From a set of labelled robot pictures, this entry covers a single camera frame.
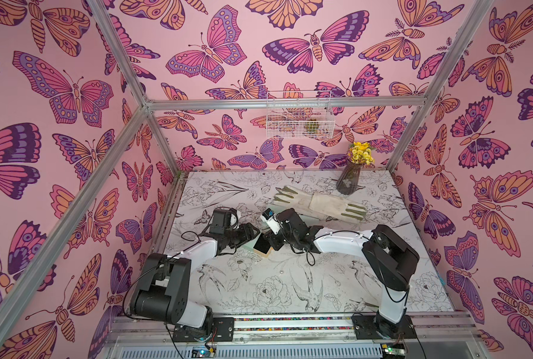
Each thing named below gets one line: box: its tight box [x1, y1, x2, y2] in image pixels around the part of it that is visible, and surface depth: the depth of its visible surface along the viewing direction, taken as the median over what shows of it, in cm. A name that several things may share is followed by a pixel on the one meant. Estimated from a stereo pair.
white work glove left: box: [270, 185, 330, 220], surface depth 109 cm
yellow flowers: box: [347, 141, 375, 167], surface depth 96 cm
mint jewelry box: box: [242, 231, 274, 258], surface depth 92 cm
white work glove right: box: [307, 192, 367, 221], surface depth 108 cm
